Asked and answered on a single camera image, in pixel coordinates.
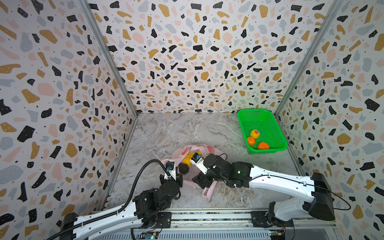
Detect dark avocado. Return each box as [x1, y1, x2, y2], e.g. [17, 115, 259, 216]
[178, 163, 190, 175]

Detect yellow lemon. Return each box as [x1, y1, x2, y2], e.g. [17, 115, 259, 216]
[182, 153, 194, 167]

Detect small orange tangerine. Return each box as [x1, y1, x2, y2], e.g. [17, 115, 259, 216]
[247, 137, 255, 147]

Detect orange fruit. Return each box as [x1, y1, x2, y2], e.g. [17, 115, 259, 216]
[257, 142, 270, 150]

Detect yellow red peach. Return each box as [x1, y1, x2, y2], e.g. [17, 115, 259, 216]
[250, 130, 260, 140]

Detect green plastic basket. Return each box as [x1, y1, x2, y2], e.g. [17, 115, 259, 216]
[237, 109, 288, 154]

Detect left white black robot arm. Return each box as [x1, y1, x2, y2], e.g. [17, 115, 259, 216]
[59, 173, 183, 240]

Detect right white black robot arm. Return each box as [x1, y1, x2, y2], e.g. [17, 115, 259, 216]
[191, 153, 336, 228]

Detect small circuit board left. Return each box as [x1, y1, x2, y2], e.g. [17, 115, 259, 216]
[139, 231, 159, 240]

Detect small circuit board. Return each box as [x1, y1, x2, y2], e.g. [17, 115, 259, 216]
[139, 231, 159, 240]
[269, 230, 286, 240]

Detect small circuit board right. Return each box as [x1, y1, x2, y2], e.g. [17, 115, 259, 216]
[269, 230, 286, 240]

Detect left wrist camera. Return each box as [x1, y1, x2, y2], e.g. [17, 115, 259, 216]
[164, 161, 177, 181]

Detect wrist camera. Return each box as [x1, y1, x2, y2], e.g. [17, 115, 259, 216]
[191, 153, 208, 175]
[164, 161, 177, 181]

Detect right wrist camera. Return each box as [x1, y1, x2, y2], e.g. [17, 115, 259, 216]
[191, 153, 208, 175]

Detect left black corrugated cable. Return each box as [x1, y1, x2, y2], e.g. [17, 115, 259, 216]
[44, 158, 172, 240]

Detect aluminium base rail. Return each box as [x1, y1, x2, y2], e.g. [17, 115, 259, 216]
[104, 209, 342, 240]

